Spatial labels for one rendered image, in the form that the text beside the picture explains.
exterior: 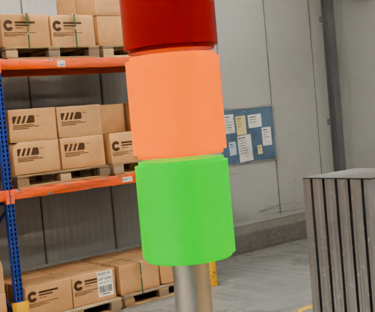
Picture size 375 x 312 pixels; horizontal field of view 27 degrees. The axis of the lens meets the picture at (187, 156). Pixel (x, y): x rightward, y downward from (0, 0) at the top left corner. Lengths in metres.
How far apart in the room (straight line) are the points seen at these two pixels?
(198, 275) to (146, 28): 0.13
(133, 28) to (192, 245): 0.11
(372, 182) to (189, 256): 1.73
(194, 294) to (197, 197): 0.05
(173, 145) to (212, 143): 0.02
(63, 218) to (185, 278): 10.06
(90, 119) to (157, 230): 8.78
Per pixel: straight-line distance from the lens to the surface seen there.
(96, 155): 9.19
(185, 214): 0.39
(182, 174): 0.39
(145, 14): 0.39
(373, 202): 2.12
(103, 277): 9.33
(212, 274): 10.17
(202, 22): 0.40
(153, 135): 0.39
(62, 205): 10.45
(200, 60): 0.39
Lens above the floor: 2.24
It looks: 3 degrees down
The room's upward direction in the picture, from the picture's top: 5 degrees counter-clockwise
